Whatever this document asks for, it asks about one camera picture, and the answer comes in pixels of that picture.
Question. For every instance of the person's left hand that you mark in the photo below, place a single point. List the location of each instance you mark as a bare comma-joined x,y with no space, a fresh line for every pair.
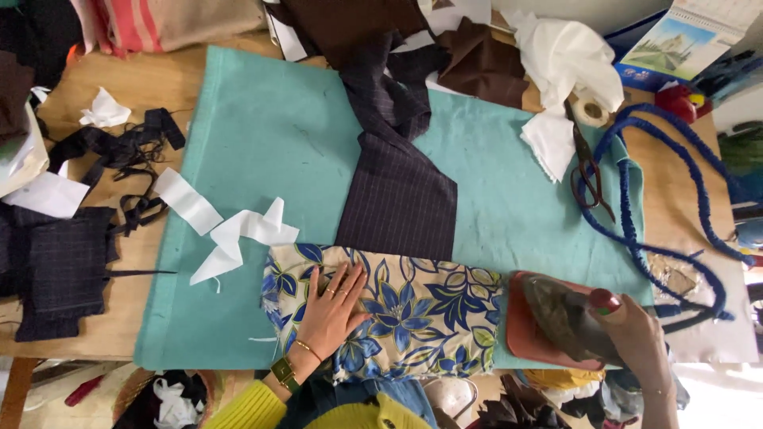
325,325

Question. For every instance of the person's right hand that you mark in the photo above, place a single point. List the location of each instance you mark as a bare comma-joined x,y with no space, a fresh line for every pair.
638,339

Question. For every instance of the person's right fingers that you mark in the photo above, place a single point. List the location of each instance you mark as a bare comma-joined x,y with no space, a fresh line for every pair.
609,320

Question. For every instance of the dark metal clothes iron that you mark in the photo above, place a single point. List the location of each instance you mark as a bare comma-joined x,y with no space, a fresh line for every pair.
560,316

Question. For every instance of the blue floral cream fabric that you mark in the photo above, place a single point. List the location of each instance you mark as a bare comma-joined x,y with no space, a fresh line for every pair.
429,310

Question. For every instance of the orange iron rest pad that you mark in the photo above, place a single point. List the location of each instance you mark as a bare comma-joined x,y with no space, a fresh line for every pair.
524,339

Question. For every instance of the heap of fabric scraps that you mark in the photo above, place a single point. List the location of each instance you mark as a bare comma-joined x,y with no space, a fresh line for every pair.
566,399

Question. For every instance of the large white table sheet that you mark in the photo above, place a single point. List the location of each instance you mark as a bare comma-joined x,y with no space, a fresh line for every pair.
715,339

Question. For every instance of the dark metal scissors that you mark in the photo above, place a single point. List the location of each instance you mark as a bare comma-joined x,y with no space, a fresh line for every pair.
587,167

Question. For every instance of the white tape roll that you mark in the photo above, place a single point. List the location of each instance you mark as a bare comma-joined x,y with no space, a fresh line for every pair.
591,111

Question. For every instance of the red plastic object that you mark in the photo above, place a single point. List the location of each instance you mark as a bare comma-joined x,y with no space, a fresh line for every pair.
679,102

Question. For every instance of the dark pinstriped fabric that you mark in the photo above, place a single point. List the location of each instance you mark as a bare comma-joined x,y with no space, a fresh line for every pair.
396,202

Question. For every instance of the blue box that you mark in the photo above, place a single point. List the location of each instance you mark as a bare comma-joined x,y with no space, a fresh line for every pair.
635,74

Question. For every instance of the crumpled white cloth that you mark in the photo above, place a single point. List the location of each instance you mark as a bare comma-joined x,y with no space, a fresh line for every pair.
566,59

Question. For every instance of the person's yellow sweater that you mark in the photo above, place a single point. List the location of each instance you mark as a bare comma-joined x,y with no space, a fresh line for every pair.
363,417

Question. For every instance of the small brown fabric piece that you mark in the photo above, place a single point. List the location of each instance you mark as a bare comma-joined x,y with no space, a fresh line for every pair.
483,65

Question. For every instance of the gold wristwatch green face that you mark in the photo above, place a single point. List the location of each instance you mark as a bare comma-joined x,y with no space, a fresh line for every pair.
285,373

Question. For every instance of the twisted white fabric strip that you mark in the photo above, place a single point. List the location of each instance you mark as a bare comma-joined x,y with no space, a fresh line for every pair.
238,238

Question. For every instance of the teal ironing cloth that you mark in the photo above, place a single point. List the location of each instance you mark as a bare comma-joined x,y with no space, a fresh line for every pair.
268,149

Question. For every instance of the large brown fabric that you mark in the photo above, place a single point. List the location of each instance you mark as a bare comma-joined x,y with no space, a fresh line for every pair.
340,27

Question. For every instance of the straight white fabric strip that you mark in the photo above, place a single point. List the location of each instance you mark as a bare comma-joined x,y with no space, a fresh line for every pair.
186,201

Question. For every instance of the basket of fabric scraps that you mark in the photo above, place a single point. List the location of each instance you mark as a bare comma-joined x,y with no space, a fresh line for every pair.
161,402

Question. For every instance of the tangle of black fabric strips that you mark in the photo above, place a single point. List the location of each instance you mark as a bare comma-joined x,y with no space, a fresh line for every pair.
119,152

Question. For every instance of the pink striped beige fabric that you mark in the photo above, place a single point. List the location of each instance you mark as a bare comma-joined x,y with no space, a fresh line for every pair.
173,21

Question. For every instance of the small white fabric scrap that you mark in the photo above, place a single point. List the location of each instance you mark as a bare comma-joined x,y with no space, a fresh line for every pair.
105,111

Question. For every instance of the dark plaid fabric piece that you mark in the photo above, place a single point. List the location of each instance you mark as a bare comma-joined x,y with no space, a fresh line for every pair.
59,268

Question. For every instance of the white paper sheet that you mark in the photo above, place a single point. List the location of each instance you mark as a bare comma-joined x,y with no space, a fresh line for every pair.
47,193

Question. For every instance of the wall calendar with picture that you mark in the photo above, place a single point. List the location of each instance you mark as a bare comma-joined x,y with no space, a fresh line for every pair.
679,39

